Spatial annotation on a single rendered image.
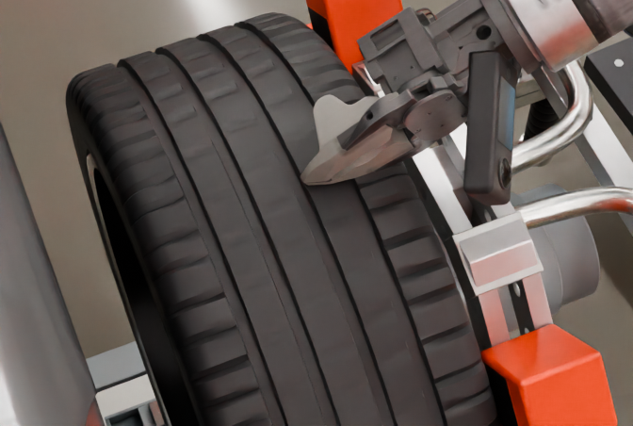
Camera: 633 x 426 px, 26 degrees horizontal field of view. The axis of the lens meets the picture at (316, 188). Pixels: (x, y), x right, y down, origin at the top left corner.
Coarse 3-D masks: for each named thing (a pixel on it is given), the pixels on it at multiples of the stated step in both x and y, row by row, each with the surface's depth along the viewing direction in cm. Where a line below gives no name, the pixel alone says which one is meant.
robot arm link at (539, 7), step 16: (512, 0) 104; (528, 0) 104; (544, 0) 103; (560, 0) 103; (512, 16) 105; (528, 16) 104; (544, 16) 104; (560, 16) 103; (576, 16) 103; (528, 32) 104; (544, 32) 104; (560, 32) 104; (576, 32) 104; (544, 48) 104; (560, 48) 105; (576, 48) 105; (592, 48) 107; (560, 64) 106
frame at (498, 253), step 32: (352, 64) 130; (416, 160) 122; (448, 192) 120; (448, 224) 118; (480, 224) 118; (512, 224) 118; (480, 256) 116; (512, 256) 117; (480, 288) 117; (512, 288) 121; (480, 320) 118; (544, 320) 119
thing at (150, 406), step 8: (152, 400) 212; (128, 408) 211; (136, 408) 211; (144, 408) 211; (152, 408) 210; (112, 416) 210; (120, 416) 211; (128, 416) 212; (136, 416) 213; (144, 416) 211; (152, 416) 211; (160, 416) 209; (112, 424) 212; (120, 424) 212; (128, 424) 212; (136, 424) 212; (144, 424) 210; (152, 424) 210; (160, 424) 209
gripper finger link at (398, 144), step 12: (396, 132) 112; (384, 144) 111; (396, 144) 111; (408, 144) 112; (360, 156) 112; (372, 156) 111; (384, 156) 112; (396, 156) 113; (348, 168) 112; (360, 168) 112; (372, 168) 113; (336, 180) 112
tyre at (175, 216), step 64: (128, 64) 130; (192, 64) 125; (256, 64) 123; (320, 64) 122; (128, 128) 118; (192, 128) 117; (256, 128) 116; (128, 192) 114; (192, 192) 114; (256, 192) 113; (320, 192) 113; (384, 192) 113; (192, 256) 110; (256, 256) 110; (320, 256) 111; (384, 256) 112; (192, 320) 108; (256, 320) 109; (320, 320) 109; (384, 320) 110; (448, 320) 111; (192, 384) 108; (256, 384) 108; (320, 384) 109; (384, 384) 110; (448, 384) 111
